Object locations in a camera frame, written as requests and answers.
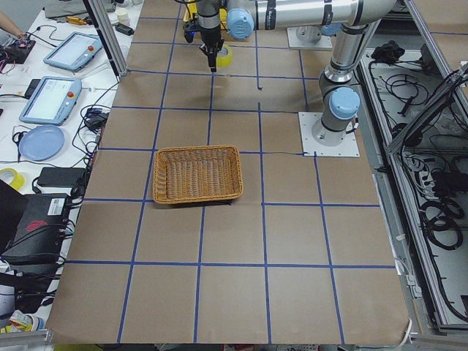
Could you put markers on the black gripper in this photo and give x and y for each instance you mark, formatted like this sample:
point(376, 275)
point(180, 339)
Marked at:
point(210, 35)

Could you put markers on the yellow tape roll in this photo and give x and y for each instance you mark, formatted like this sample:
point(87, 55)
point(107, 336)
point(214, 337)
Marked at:
point(13, 178)
point(224, 56)

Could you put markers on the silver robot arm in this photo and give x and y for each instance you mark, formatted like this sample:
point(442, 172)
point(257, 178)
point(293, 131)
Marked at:
point(358, 20)
point(208, 23)

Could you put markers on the yellow tape roll on desk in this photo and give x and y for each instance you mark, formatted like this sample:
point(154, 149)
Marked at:
point(13, 178)

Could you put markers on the brown wicker basket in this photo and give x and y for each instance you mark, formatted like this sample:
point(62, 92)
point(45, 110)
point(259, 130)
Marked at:
point(197, 174)

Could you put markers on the blue teach pendant far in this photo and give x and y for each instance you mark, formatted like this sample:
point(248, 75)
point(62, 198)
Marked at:
point(74, 52)

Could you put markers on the blue teach pendant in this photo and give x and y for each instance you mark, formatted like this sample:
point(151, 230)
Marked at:
point(52, 101)
point(74, 52)

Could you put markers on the blue teach pendant near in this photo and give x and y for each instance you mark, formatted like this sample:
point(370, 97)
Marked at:
point(52, 101)

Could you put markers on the blue plate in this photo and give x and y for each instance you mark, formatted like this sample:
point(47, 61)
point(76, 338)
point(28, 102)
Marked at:
point(41, 143)

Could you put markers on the black power adapter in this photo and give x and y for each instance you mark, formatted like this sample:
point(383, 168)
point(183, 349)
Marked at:
point(60, 177)

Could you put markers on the black laptop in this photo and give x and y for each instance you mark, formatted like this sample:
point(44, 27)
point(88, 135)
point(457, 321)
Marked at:
point(32, 226)

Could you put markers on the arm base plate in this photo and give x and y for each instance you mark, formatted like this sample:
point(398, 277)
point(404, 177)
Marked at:
point(308, 38)
point(318, 141)

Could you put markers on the aluminium frame post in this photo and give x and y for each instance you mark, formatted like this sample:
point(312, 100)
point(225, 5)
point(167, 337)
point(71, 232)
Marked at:
point(102, 24)

